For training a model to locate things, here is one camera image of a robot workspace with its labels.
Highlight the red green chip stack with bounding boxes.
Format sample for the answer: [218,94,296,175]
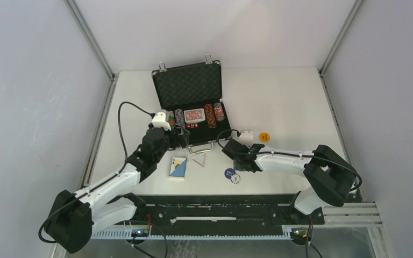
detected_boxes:
[213,102,225,122]

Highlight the red playing card deck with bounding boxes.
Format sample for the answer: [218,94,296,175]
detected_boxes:
[183,108,206,124]

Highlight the right black camera cable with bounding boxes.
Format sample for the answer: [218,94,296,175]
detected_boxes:
[216,128,363,193]

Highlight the brown orange chip stack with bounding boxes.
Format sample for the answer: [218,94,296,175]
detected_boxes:
[204,103,216,128]

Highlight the blue white card box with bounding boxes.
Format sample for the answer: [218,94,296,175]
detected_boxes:
[168,156,188,179]

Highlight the white cable duct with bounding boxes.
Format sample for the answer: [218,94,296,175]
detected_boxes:
[91,227,292,240]

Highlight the red dice in case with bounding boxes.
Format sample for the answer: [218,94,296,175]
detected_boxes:
[186,123,199,128]

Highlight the blue grey chip stack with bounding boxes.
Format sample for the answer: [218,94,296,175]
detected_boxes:
[174,109,186,130]

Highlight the blue small blind button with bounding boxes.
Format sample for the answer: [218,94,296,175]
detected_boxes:
[224,168,236,180]

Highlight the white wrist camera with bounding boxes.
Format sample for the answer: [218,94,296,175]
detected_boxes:
[238,130,254,147]
[151,110,172,131]

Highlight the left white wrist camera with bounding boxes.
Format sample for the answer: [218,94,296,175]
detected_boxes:
[151,110,172,131]

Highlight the black aluminium poker case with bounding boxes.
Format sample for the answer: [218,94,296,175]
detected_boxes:
[151,55,231,148]

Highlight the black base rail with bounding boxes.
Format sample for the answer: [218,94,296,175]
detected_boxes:
[133,194,325,235]

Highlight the orange big blind button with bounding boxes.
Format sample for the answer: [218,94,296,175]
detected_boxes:
[259,132,271,142]

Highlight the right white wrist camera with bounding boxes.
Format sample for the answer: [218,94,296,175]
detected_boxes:
[238,130,254,147]

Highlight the black camera cable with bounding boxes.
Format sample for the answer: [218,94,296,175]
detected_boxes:
[216,128,363,193]
[38,101,156,244]

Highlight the white grey poker chip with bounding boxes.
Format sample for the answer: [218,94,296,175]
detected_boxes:
[230,174,241,184]

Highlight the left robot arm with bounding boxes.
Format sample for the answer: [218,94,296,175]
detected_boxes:
[38,127,184,253]

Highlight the left black camera cable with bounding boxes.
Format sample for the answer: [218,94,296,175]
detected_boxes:
[38,101,156,244]

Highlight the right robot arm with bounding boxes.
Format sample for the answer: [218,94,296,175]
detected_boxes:
[222,139,362,224]

